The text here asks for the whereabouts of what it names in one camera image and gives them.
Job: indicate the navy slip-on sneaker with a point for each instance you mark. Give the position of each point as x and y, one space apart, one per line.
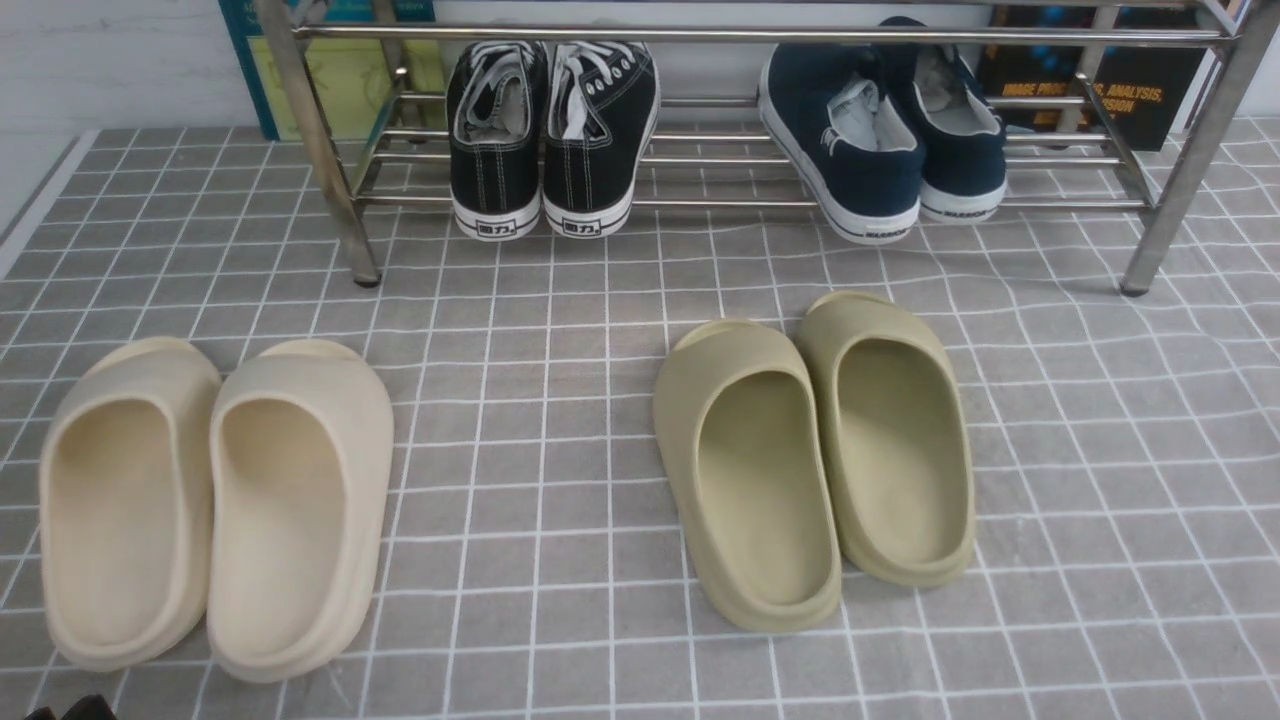
964 176
829 109

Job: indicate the stainless steel shoe rack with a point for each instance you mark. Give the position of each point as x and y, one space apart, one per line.
1241 45

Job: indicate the left olive foam slipper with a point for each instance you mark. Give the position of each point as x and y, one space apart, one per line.
735 420

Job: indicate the olive foam slipper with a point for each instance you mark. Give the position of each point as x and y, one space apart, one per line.
898 459
735 420

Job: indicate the right olive foam slipper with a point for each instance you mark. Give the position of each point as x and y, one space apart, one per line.
898 459

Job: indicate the right black canvas sneaker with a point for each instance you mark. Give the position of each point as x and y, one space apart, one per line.
601 115

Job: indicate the black canvas sneaker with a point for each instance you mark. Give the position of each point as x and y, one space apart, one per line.
495 105
601 115

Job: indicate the left black canvas sneaker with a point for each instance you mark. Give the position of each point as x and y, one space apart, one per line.
495 105

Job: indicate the right cream foam slipper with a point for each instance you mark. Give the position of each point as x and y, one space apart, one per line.
301 443

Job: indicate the cream foam slipper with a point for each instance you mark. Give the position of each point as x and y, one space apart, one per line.
301 443
125 505

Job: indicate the blue and yellow book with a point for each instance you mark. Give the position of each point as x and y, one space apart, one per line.
350 74

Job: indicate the grey checked floor cloth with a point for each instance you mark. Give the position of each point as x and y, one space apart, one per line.
1125 450

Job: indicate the left cream foam slipper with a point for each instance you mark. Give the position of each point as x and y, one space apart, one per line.
125 505

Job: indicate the black image processing book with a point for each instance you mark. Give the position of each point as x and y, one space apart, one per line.
1142 89

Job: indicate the black object at corner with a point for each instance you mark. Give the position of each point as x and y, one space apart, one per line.
91 707

